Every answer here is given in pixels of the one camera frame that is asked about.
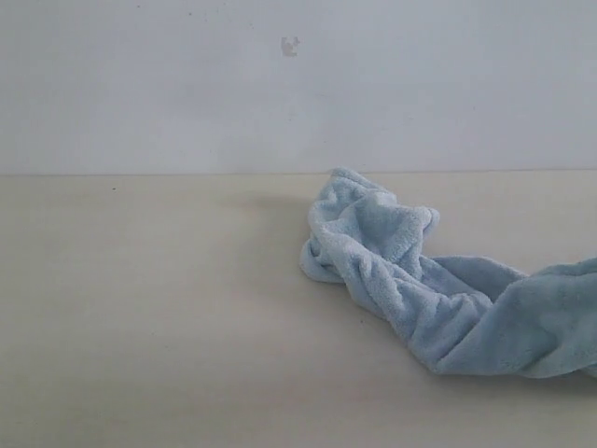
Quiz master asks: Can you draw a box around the light blue fleece towel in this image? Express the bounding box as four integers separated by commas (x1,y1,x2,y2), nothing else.
299,168,596,378

